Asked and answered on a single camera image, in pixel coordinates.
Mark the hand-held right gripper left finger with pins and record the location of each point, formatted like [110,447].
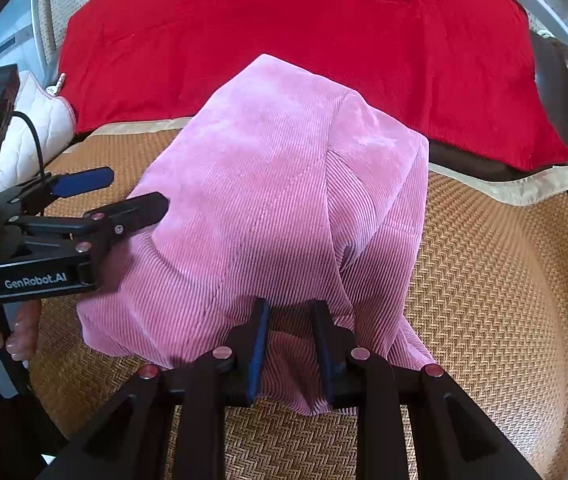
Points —
[259,350]

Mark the beige textured mattress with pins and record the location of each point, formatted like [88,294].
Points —
[64,15]

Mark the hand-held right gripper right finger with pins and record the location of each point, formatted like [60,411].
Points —
[326,360]

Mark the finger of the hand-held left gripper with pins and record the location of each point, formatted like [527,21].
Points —
[134,210]
[84,180]

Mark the woven rattan mat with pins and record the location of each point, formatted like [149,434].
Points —
[503,285]

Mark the red blanket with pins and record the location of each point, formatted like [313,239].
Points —
[413,35]

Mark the white quilted cloth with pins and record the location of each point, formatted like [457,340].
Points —
[49,120]

